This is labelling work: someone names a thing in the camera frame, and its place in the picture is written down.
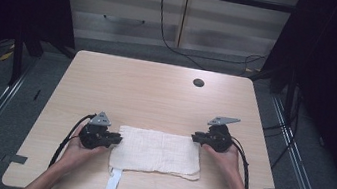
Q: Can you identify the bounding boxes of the black metal stand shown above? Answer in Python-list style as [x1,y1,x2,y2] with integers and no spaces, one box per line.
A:
[6,29,29,88]
[281,67,300,125]

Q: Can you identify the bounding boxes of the black table grommet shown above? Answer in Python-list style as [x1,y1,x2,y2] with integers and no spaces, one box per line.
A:
[191,77,206,89]

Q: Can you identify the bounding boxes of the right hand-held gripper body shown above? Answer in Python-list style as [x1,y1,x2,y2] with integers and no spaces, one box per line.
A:
[198,113,242,156]

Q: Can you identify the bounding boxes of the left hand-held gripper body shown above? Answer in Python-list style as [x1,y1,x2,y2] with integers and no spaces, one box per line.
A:
[76,108,121,154]

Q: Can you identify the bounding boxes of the person's left hand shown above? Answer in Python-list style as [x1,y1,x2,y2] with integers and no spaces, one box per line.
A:
[59,121,113,174]

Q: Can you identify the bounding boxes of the yellow floor tape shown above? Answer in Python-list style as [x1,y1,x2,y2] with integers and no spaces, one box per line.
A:
[0,48,15,63]

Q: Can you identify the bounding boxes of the left hand-held gripper cable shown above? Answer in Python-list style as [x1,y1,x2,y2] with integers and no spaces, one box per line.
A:
[47,108,98,174]

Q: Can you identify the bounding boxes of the white towel with strap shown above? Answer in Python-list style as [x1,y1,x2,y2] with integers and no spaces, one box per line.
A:
[103,123,207,189]

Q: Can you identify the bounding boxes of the hand-held gripper cable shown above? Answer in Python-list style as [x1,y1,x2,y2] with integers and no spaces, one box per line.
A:
[223,136,258,189]
[47,108,98,174]

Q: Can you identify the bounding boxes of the black floor cables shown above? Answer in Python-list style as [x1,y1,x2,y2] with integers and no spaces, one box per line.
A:
[256,83,306,173]

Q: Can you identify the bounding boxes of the person's right hand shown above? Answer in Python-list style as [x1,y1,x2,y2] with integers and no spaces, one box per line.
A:
[198,139,246,183]

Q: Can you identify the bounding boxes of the long black wall cable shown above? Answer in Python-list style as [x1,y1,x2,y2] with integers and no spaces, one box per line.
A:
[149,0,277,81]

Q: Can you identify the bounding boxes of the right hand-held gripper cable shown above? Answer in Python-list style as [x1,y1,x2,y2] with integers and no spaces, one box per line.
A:
[223,136,258,189]

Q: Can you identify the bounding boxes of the small black floor piece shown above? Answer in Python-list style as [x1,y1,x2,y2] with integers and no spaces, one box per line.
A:
[32,88,42,102]

